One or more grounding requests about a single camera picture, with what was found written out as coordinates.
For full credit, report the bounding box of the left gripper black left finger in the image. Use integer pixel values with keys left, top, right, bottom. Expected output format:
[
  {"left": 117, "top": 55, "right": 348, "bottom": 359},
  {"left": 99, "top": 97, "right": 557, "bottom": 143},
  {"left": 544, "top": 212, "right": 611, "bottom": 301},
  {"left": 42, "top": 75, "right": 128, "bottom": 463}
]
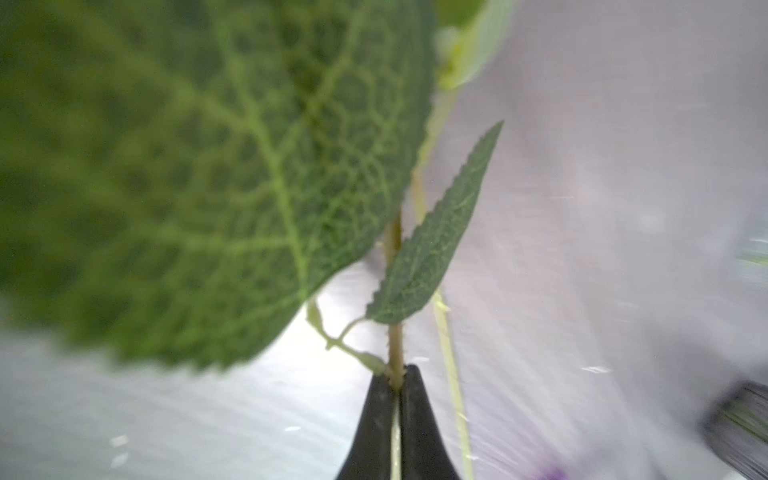
[{"left": 336, "top": 375, "right": 395, "bottom": 480}]

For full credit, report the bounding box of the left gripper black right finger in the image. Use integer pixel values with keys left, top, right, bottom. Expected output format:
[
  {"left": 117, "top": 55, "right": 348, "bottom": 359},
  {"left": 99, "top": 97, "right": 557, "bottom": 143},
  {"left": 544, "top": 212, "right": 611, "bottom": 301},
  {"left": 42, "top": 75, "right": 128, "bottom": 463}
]
[{"left": 400, "top": 364, "right": 460, "bottom": 480}]

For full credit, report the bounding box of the blue purple glass vase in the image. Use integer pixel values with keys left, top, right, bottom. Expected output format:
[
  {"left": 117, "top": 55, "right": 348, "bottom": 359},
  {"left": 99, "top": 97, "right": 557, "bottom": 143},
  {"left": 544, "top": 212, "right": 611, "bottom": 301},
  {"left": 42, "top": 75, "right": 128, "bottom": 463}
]
[{"left": 700, "top": 381, "right": 767, "bottom": 479}]

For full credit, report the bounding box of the pink carnation stem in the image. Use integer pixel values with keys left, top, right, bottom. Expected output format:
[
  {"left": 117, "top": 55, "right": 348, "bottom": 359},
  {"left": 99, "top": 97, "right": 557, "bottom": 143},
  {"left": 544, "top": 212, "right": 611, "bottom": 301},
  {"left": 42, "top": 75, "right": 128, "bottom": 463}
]
[{"left": 1, "top": 1, "right": 517, "bottom": 479}]

